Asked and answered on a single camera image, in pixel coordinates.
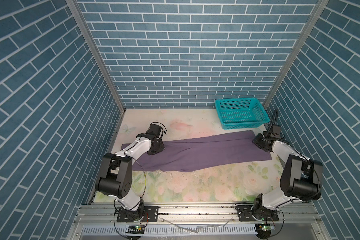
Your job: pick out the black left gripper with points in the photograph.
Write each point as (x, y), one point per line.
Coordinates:
(161, 147)

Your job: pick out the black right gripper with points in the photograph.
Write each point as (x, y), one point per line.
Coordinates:
(256, 140)

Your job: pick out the purple trousers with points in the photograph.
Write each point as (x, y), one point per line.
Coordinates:
(190, 155)

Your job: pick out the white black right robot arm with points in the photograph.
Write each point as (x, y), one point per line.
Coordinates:
(301, 179)

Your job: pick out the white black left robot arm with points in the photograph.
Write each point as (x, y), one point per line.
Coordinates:
(115, 173)

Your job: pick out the teal plastic mesh basket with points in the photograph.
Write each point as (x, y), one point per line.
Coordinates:
(241, 113)

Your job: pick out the left green circuit board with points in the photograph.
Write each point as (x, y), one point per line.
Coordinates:
(140, 230)

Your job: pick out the green circuit board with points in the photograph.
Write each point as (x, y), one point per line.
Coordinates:
(263, 231)
(140, 230)

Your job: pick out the right green circuit board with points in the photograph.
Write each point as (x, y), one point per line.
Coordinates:
(263, 231)

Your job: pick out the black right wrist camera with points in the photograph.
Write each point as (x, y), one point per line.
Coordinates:
(274, 131)

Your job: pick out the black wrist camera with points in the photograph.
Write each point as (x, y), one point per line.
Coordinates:
(274, 131)
(157, 130)

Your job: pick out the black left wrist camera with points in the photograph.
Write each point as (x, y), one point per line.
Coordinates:
(157, 130)

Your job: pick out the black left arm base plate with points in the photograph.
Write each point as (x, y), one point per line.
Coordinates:
(151, 213)

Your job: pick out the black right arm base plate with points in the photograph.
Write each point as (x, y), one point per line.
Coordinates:
(248, 213)

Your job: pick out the white slotted cable duct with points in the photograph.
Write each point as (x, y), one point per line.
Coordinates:
(171, 230)

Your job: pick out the aluminium front mounting rail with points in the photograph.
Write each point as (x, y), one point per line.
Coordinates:
(296, 221)

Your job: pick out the aluminium right rear corner post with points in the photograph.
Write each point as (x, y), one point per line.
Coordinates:
(306, 30)

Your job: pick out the aluminium corner post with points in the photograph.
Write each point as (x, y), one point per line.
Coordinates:
(80, 20)
(306, 30)

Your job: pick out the aluminium left rear corner post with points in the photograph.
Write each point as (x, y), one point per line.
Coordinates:
(80, 20)

